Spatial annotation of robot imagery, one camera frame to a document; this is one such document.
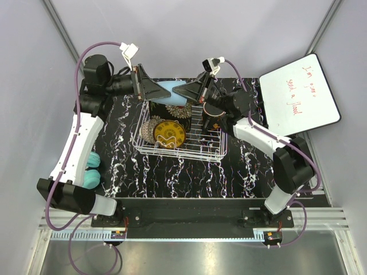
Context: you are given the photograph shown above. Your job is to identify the red black lacquer bowl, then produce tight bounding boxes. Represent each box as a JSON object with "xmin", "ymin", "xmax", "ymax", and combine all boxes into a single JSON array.
[{"xmin": 202, "ymin": 103, "xmax": 225, "ymax": 133}]

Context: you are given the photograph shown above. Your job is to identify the beige red patterned bowl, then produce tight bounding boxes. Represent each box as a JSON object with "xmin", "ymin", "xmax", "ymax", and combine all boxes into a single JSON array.
[{"xmin": 139, "ymin": 119, "xmax": 158, "ymax": 144}]

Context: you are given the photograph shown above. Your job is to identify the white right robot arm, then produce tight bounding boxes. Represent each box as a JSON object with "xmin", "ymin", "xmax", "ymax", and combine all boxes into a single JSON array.
[{"xmin": 172, "ymin": 72, "xmax": 317, "ymax": 227}]

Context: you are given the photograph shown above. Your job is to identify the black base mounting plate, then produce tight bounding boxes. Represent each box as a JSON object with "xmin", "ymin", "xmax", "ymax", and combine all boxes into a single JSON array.
[{"xmin": 91, "ymin": 198, "xmax": 294, "ymax": 241}]

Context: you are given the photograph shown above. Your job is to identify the white wire dish rack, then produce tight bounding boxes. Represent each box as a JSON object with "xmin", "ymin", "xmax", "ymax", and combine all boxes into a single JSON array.
[{"xmin": 132, "ymin": 101, "xmax": 228, "ymax": 163}]

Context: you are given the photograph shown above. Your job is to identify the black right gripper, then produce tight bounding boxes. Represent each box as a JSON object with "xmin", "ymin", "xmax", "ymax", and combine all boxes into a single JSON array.
[{"xmin": 171, "ymin": 72, "xmax": 231, "ymax": 114}]

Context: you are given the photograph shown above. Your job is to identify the black floral square plate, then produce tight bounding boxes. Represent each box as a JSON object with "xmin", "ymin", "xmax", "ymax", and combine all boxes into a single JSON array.
[{"xmin": 149, "ymin": 101, "xmax": 192, "ymax": 132}]

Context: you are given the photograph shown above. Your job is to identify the white whiteboard with red writing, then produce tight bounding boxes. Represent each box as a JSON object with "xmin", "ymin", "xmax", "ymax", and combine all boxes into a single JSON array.
[{"xmin": 259, "ymin": 53, "xmax": 341, "ymax": 136}]

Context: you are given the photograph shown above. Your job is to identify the teal cat ear headphones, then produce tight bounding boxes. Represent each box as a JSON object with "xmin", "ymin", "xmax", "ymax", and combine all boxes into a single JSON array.
[{"xmin": 83, "ymin": 152, "xmax": 101, "ymax": 190}]

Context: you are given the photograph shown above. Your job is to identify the light blue plastic cup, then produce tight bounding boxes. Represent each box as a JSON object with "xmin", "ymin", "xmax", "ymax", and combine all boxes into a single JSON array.
[{"xmin": 153, "ymin": 80, "xmax": 187, "ymax": 107}]

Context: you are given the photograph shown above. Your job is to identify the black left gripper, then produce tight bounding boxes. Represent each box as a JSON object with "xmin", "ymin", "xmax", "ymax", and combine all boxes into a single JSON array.
[{"xmin": 104, "ymin": 64, "xmax": 171, "ymax": 101}]

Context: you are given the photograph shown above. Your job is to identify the aluminium rail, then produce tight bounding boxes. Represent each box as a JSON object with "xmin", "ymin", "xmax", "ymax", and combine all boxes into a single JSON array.
[{"xmin": 38, "ymin": 207, "xmax": 349, "ymax": 237}]

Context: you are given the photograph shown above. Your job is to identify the yellow patterned plate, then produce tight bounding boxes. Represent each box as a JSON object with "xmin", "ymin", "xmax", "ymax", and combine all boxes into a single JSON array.
[{"xmin": 153, "ymin": 120, "xmax": 186, "ymax": 149}]

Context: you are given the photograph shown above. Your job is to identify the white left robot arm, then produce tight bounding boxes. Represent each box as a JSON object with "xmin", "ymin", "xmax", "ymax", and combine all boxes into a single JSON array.
[{"xmin": 37, "ymin": 54, "xmax": 171, "ymax": 227}]

